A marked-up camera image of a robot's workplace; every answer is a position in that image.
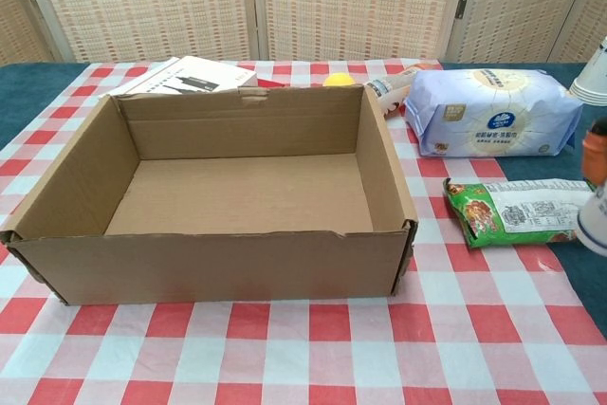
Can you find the orange-tipped silver right robot hand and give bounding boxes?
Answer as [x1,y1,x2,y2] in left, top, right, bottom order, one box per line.
[581,116,607,183]

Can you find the open cardboard box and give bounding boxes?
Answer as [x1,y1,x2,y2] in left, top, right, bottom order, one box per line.
[0,83,419,306]

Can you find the white tissue pack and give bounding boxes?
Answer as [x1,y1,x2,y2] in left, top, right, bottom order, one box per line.
[403,67,584,158]

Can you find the woven folding screen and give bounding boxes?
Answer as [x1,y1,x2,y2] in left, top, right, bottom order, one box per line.
[0,0,607,64]

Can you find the white paper cup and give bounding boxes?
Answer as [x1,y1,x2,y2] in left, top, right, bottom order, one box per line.
[576,184,607,258]

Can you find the yellow ball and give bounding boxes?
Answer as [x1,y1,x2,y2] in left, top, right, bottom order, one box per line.
[322,72,356,87]

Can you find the white book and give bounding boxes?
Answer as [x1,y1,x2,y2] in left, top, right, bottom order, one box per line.
[126,55,258,96]

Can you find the orange drink bottle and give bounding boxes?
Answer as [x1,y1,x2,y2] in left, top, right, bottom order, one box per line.
[364,63,431,120]

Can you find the green snack packet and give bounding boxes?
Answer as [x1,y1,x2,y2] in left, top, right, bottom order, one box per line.
[443,176,597,250]

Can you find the stacked white paper cups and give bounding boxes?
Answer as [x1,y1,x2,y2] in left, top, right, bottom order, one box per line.
[567,36,607,107]

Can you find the red white checkered tablecloth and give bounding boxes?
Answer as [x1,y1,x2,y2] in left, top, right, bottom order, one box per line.
[0,59,598,405]

